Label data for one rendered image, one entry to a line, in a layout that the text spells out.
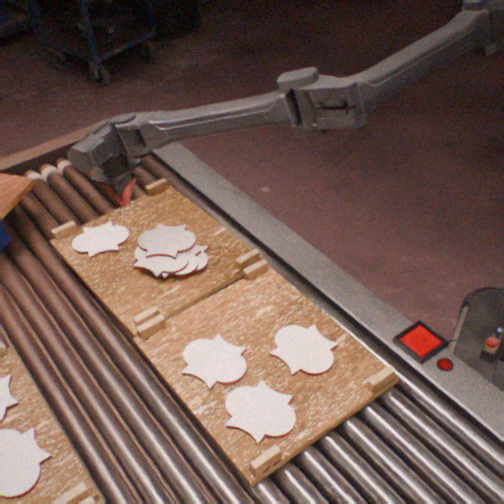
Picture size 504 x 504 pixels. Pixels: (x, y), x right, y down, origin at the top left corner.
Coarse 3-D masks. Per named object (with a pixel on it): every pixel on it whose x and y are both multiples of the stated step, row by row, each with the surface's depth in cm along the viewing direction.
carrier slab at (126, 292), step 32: (160, 192) 172; (96, 224) 163; (128, 224) 162; (192, 224) 161; (64, 256) 154; (96, 256) 154; (128, 256) 153; (224, 256) 151; (96, 288) 145; (128, 288) 145; (160, 288) 144; (192, 288) 143; (128, 320) 137
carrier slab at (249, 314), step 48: (240, 288) 142; (288, 288) 141; (192, 336) 133; (240, 336) 132; (336, 336) 130; (192, 384) 123; (240, 384) 123; (288, 384) 122; (336, 384) 121; (240, 432) 115
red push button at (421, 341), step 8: (416, 328) 131; (408, 336) 130; (416, 336) 130; (424, 336) 130; (432, 336) 130; (408, 344) 128; (416, 344) 128; (424, 344) 128; (432, 344) 128; (416, 352) 127; (424, 352) 127
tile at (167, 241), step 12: (156, 228) 154; (168, 228) 154; (180, 228) 153; (144, 240) 151; (156, 240) 150; (168, 240) 150; (180, 240) 150; (192, 240) 150; (156, 252) 147; (168, 252) 147; (180, 252) 148
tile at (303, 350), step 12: (276, 336) 130; (288, 336) 130; (300, 336) 129; (312, 336) 129; (276, 348) 127; (288, 348) 127; (300, 348) 127; (312, 348) 127; (324, 348) 127; (288, 360) 125; (300, 360) 125; (312, 360) 125; (324, 360) 124; (312, 372) 123; (324, 372) 123
